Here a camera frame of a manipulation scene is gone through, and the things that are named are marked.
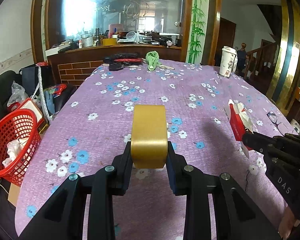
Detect black sofa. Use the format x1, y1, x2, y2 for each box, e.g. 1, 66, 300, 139
0, 69, 76, 240

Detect white red-rimmed box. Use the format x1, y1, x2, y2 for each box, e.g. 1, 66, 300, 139
17, 98, 48, 133

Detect purple floral tablecloth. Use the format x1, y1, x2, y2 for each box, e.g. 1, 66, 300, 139
14, 59, 300, 240

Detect green cloth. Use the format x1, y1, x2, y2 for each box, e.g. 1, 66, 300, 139
146, 50, 159, 72

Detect dark blue bag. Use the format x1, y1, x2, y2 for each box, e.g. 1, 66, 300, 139
19, 64, 54, 96

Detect purple eyeglasses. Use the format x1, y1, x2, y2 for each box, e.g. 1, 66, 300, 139
267, 111, 289, 135

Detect black key pouch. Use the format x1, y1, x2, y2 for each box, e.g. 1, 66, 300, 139
109, 62, 124, 72

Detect white plastic bag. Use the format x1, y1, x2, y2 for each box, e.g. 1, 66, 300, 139
2, 138, 29, 168

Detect black red tool case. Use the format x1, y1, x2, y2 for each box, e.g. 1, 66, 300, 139
103, 53, 143, 63

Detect red plastic basket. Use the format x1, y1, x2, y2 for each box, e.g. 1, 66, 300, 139
0, 109, 40, 186

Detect white cartoon tumbler cup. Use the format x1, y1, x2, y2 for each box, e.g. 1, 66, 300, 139
219, 46, 238, 78

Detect right hand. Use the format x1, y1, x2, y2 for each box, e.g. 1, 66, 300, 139
278, 207, 300, 239

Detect clear plastic bag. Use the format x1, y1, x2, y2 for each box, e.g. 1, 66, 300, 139
7, 81, 29, 107

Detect red cigarette pack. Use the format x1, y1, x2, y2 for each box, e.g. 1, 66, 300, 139
224, 99, 253, 158

